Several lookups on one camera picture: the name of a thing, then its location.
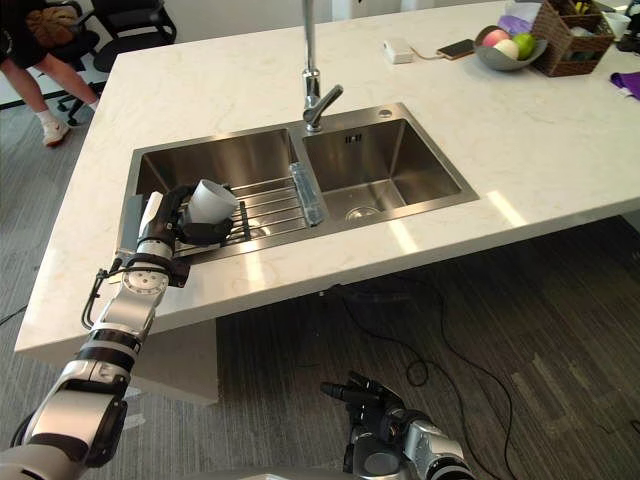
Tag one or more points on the grey fruit bowl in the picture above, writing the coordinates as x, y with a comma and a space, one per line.
495, 62

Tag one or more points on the green apple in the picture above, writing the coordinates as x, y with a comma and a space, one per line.
525, 46

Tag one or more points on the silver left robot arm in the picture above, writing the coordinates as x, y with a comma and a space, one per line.
130, 310

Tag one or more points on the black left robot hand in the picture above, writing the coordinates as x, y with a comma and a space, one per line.
200, 232

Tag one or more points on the black office chair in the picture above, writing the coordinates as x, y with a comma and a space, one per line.
135, 30
75, 55

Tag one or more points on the grey robot torso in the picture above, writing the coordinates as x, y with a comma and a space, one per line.
260, 475

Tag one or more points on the white cup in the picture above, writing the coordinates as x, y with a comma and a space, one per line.
212, 202

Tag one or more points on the brown plush toy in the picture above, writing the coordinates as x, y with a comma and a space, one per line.
50, 25

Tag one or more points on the white charger box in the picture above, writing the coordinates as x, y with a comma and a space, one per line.
398, 51

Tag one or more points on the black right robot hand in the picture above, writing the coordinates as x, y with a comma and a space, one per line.
372, 405

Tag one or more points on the brown wicker basket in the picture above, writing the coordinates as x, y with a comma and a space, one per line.
555, 50

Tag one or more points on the pink peach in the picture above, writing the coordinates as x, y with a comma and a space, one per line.
495, 37

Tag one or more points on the white stone kitchen island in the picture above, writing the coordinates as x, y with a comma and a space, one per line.
225, 100

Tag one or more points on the stainless steel double sink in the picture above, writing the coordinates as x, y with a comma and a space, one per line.
385, 165

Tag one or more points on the chrome kitchen faucet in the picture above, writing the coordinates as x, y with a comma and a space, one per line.
312, 95

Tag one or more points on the purple plastic bag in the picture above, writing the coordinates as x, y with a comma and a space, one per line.
517, 24

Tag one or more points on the purple cloth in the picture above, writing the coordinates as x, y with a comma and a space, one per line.
627, 85

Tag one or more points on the white round fruit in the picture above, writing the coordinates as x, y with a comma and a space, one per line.
507, 49

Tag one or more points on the sink drain strainer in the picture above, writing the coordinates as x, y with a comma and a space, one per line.
359, 214

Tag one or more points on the smartphone with tan case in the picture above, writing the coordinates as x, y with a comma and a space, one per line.
456, 49

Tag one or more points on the standing person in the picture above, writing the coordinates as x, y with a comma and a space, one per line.
30, 55

